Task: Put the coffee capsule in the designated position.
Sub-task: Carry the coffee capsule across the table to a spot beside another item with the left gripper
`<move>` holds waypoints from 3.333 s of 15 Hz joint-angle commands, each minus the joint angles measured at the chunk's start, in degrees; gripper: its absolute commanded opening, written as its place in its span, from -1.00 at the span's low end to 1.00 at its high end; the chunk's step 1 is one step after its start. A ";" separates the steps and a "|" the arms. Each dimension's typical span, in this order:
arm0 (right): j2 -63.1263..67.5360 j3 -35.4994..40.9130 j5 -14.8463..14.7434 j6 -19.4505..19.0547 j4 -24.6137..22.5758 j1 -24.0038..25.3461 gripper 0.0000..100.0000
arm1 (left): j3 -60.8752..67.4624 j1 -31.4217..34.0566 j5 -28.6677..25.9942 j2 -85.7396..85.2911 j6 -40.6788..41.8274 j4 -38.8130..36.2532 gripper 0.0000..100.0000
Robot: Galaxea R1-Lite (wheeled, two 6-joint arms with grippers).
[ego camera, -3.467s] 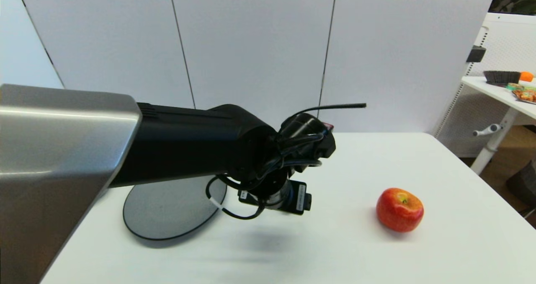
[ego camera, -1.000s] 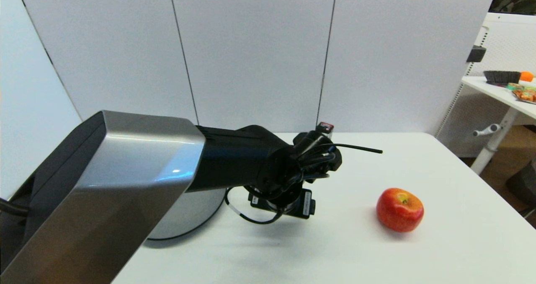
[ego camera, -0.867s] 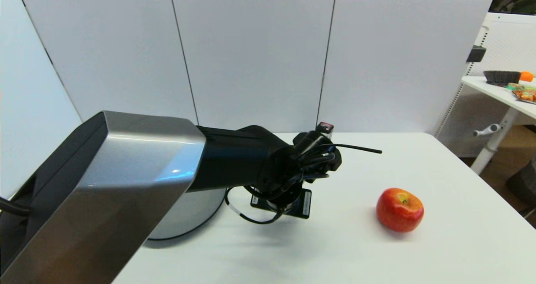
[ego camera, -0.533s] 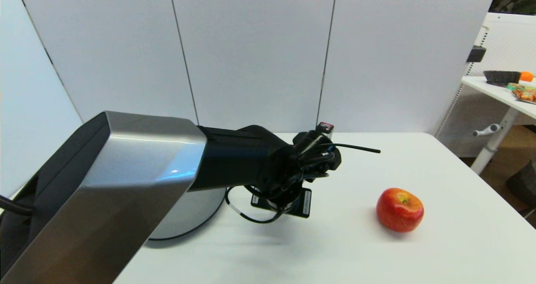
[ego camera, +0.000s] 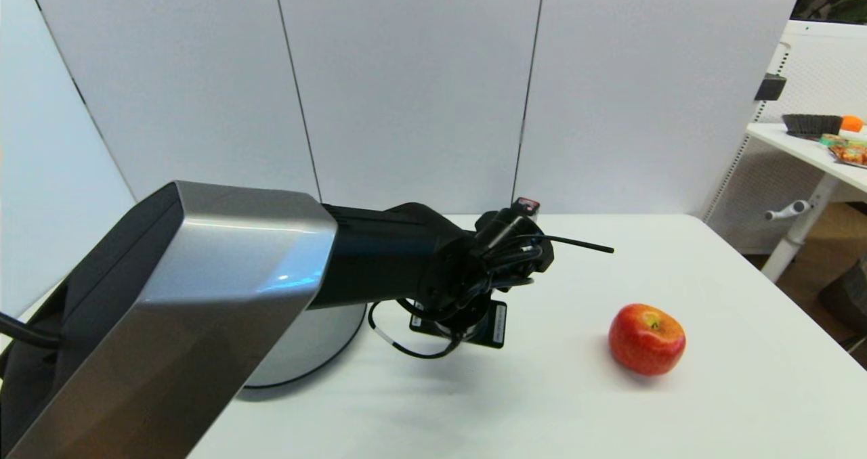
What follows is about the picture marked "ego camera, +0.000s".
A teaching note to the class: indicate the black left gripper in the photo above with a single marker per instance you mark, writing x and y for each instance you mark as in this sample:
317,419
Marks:
491,323

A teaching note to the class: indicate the black brush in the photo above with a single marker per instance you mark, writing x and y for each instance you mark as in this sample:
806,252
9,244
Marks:
809,124

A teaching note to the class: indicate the orange fruit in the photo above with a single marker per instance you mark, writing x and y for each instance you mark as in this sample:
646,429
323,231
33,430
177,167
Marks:
851,123

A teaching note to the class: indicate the black box on pegboard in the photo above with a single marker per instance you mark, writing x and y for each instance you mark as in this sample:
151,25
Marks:
769,88

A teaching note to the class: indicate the small black bottle white label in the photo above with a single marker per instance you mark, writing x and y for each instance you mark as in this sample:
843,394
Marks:
527,205

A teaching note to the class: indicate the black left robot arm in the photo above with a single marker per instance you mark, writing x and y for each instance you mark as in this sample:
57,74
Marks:
203,310

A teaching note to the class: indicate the colourful snack packets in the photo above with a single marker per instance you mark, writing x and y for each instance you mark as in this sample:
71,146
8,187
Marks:
850,153

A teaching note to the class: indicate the red apple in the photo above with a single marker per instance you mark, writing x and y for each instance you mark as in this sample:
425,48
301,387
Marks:
645,340

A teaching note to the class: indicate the round grey plate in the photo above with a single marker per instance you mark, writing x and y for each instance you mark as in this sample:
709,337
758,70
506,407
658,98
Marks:
318,340

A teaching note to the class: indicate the white height-adjustable desk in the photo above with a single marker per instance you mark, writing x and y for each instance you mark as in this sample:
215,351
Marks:
799,149

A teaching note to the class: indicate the dark bin on floor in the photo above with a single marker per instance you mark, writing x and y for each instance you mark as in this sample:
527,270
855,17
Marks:
847,303

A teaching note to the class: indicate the white pegboard panel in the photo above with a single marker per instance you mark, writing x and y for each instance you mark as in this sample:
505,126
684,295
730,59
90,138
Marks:
826,66

